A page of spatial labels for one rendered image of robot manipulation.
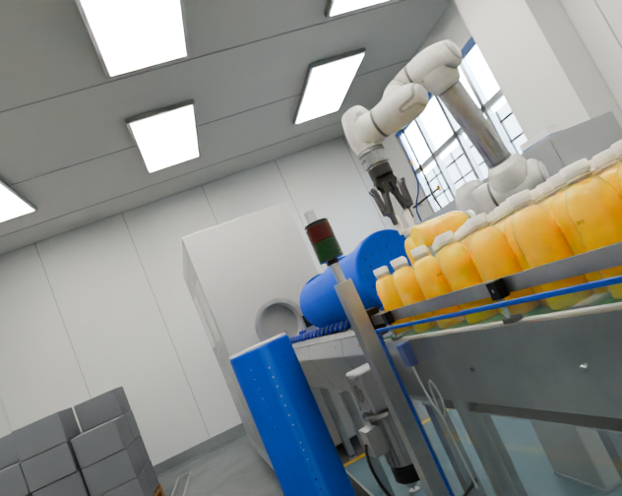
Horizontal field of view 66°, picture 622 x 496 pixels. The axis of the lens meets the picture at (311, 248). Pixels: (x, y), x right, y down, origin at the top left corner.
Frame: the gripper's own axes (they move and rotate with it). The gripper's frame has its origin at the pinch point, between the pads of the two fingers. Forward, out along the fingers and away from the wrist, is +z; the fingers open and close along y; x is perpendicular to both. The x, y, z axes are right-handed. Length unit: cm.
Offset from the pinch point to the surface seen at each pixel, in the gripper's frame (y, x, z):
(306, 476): 50, -72, 75
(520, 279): 23, 66, 24
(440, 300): 23, 38, 24
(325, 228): 37.8, 29.3, -2.5
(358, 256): 12.5, -16.2, 3.3
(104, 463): 166, -334, 58
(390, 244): -0.5, -16.1, 3.7
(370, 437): 41, 4, 52
